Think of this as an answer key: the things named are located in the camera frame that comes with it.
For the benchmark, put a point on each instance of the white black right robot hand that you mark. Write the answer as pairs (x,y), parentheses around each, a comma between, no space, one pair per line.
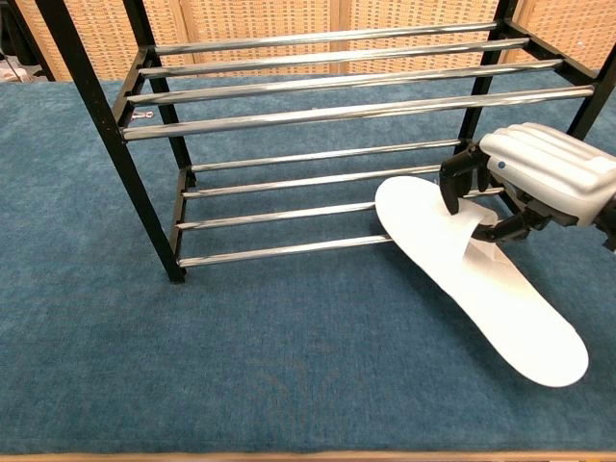
(544,163)

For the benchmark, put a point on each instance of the white slipper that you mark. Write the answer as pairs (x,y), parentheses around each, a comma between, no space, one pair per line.
(433,240)

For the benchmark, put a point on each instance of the woven rattan folding screen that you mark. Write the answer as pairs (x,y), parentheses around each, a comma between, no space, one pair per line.
(240,19)

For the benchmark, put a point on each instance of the blue carpet table cloth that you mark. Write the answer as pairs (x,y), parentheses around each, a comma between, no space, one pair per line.
(240,361)

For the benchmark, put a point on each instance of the small silver metal clip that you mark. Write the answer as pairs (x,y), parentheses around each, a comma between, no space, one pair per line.
(143,115)

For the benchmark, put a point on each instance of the black stand leg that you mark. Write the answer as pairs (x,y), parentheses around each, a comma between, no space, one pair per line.
(33,43)

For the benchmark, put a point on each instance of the black metal shoe rack frame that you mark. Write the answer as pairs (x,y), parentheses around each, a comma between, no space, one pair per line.
(94,96)

